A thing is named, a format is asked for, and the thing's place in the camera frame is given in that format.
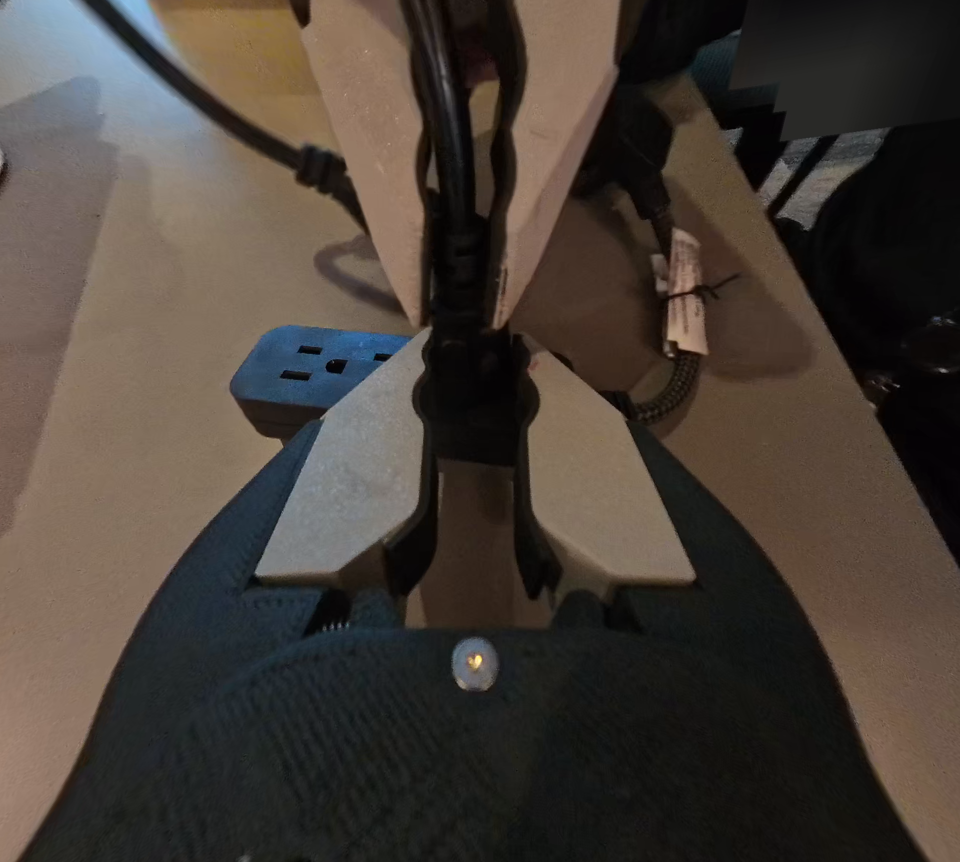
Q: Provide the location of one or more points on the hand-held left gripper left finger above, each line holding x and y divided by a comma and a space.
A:
352, 487

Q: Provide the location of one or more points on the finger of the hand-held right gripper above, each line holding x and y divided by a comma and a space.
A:
367, 90
570, 52

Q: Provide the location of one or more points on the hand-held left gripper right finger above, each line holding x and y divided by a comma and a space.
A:
607, 495

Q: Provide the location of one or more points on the black power strip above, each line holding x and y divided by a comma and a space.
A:
315, 382

